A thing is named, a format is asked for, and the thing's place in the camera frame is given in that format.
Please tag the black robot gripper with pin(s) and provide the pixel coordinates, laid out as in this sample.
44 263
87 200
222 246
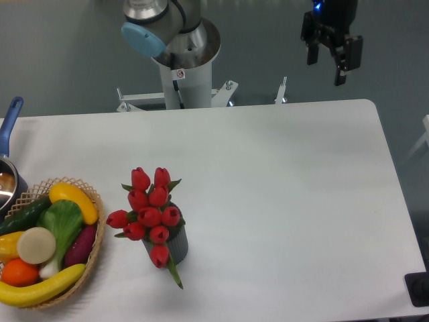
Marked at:
328 23

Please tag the red tulip bouquet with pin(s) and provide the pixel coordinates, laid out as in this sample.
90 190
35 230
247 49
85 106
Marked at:
145 192

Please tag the grey ribbed vase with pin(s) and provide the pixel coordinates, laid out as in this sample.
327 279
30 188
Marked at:
165 236

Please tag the black device at edge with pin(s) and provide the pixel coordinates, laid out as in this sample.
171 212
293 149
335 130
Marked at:
417 286

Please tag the green bok choy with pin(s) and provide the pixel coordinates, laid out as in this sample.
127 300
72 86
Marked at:
64 220

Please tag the woven wicker basket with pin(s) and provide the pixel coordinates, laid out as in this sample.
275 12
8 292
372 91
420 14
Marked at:
42 189

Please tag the purple sweet potato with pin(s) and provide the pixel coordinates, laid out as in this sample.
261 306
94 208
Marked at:
80 250

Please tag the green cucumber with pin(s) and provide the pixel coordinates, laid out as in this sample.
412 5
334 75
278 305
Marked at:
26 217

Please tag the beige round disc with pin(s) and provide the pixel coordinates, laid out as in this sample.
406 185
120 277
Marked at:
36 245

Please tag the yellow pepper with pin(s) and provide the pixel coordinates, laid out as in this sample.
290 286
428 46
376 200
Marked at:
8 246

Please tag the orange fruit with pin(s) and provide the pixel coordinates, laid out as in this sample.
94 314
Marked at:
19 273

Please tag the yellow banana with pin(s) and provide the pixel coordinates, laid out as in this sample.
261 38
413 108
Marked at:
41 292

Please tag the white frame at right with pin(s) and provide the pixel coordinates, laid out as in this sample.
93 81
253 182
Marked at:
420 147

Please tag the blue handled saucepan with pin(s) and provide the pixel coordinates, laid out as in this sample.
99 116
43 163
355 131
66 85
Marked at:
12 184

